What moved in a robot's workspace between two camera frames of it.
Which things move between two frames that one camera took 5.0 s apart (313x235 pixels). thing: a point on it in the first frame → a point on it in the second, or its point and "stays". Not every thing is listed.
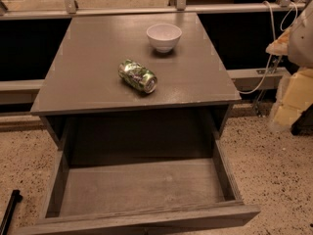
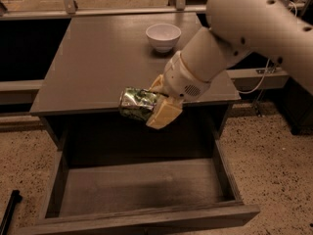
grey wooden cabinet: x=91 y=114 stays
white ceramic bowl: x=163 y=36 stays
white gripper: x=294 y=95 → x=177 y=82
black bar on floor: x=16 y=198 stays
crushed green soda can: x=137 y=75 → x=138 y=103
